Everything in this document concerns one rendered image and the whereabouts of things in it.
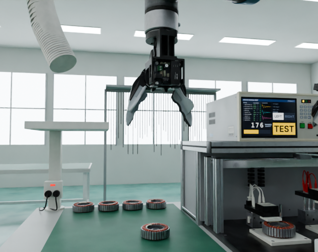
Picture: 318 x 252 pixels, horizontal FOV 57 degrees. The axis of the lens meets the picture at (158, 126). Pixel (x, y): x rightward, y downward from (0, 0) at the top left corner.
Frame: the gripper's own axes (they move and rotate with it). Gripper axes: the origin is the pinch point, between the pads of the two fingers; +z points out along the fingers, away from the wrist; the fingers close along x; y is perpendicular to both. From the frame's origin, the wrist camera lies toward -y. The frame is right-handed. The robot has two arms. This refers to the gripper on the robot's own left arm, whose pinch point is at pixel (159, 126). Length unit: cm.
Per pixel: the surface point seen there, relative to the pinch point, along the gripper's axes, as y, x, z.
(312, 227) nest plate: -32, 70, 37
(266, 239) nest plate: -25, 45, 37
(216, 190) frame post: -39, 33, 22
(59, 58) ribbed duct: -109, -29, -43
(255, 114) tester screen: -42, 53, -7
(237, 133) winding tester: -44, 46, 0
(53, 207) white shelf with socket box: -103, -30, 39
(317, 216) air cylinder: -39, 80, 35
